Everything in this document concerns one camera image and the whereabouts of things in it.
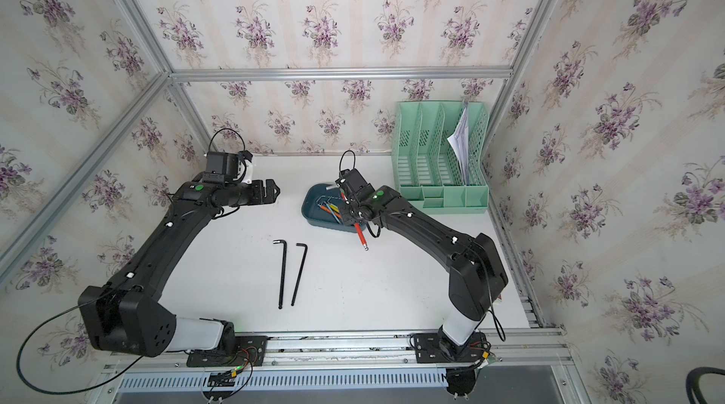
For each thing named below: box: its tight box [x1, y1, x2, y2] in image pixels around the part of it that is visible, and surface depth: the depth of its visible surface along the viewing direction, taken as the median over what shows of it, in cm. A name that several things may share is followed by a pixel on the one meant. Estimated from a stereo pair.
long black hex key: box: [272, 238, 288, 310], surface depth 92 cm
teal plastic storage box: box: [301, 183, 368, 234], surface depth 103 cm
